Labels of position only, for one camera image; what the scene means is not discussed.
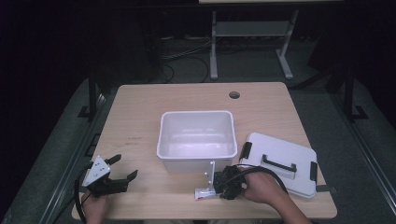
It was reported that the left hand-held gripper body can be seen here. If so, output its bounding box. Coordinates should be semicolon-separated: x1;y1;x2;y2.
80;155;129;199

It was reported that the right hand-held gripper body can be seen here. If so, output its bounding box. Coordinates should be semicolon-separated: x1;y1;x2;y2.
203;160;248;201

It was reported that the white and red tube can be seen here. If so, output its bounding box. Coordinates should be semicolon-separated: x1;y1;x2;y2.
194;188;219;201

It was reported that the white plastic storage box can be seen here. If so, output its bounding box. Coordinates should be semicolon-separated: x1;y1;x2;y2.
156;110;238;174

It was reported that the white lid with black handle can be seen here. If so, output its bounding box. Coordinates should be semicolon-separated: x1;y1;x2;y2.
238;132;318;200

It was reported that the person's left hand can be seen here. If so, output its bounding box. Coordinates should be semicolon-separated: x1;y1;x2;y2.
80;192;110;224

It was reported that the person's right hand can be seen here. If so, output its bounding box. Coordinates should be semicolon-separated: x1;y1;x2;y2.
242;169;283;206

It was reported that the black metal stand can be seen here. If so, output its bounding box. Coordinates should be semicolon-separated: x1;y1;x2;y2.
341;60;369;122
77;66;101;119

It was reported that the grey tape strip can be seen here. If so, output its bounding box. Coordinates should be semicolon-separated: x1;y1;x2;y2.
315;184;338;194

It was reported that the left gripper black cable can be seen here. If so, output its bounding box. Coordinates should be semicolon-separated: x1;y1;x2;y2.
73;163;95;224

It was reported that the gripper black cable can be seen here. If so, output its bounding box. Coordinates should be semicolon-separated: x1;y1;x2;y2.
222;163;290;194
73;163;95;224

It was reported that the aluminium floor rail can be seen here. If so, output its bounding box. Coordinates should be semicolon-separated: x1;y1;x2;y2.
329;92;396;217
38;92;117;224

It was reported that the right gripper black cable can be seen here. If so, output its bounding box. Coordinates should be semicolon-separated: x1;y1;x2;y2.
222;163;290;194

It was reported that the black floor cable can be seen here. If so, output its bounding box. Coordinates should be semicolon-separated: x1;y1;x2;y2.
160;56;210;84

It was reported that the grey floor cable bundle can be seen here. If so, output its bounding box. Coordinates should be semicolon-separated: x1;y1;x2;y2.
160;36;213;61

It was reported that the white metal table frame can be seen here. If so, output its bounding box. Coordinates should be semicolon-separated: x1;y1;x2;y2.
199;0;344;80

